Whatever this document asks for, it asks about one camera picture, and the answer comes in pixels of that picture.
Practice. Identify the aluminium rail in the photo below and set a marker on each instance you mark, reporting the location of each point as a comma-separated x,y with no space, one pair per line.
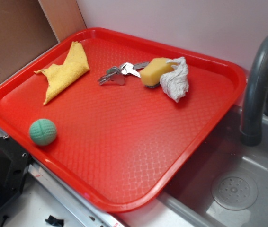
44,195

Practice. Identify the grey faucet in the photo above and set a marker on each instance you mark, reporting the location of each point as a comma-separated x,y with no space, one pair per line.
255,104

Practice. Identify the green textured ball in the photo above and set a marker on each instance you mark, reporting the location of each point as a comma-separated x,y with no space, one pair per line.
43,132

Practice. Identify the black tape scrap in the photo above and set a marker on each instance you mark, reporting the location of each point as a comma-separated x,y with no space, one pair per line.
54,221

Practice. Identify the grey plastic sink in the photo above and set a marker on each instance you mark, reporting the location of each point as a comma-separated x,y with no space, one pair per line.
189,191

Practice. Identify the yellow sponge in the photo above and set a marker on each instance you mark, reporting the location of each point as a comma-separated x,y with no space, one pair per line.
151,74

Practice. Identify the brown cardboard panel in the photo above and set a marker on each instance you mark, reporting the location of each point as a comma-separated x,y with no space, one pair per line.
29,28

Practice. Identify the silver key bunch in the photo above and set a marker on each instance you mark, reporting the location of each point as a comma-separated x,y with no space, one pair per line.
117,74

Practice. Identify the black metal bracket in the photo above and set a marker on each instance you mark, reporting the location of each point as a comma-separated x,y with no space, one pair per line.
14,162

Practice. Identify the red plastic tray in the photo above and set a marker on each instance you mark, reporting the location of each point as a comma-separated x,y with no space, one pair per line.
118,146

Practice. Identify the white crumpled paper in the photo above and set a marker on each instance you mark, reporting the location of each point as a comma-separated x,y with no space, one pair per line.
175,83

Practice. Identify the yellow cloth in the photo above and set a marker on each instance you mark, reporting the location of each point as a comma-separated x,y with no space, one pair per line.
59,77

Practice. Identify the sink drain cover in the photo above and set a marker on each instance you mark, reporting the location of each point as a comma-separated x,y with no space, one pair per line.
234,191

